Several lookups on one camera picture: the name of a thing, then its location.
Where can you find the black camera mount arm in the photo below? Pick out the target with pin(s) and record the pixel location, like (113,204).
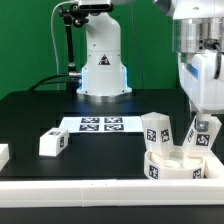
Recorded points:
(72,16)

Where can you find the white left fence bar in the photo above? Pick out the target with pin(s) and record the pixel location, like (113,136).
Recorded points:
(4,155)

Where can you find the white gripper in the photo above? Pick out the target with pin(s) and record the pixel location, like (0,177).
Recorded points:
(204,91)

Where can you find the white front fence bar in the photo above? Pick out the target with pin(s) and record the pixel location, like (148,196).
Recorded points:
(93,193)

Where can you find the white camera on mount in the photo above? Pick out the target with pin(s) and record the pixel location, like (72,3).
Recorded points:
(95,5)

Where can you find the white marker sheet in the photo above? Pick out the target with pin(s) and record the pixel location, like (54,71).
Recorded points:
(109,124)

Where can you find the white round stool seat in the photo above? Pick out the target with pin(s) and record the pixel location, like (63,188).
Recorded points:
(176,166)

